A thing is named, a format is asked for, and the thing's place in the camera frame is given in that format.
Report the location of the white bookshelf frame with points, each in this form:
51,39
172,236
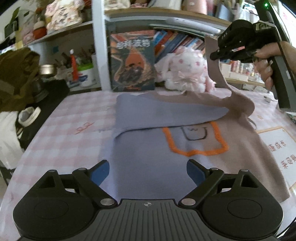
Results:
126,20

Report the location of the row of shelf books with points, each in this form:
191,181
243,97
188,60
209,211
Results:
166,42

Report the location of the metal bowl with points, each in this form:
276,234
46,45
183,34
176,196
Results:
48,69

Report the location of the Harry Potter book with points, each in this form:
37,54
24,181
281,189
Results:
132,61

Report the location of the person's right hand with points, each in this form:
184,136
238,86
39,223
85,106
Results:
263,66

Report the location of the purple and brown sweater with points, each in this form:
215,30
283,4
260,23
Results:
155,135

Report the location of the camouflage cloth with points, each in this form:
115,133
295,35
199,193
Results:
18,70

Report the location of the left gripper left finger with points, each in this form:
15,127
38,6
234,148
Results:
89,181

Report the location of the pink checkered cartoon table mat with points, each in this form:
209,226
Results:
76,131

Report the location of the pink white plush bunny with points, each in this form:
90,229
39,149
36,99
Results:
184,70

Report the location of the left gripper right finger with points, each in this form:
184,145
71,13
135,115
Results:
206,181

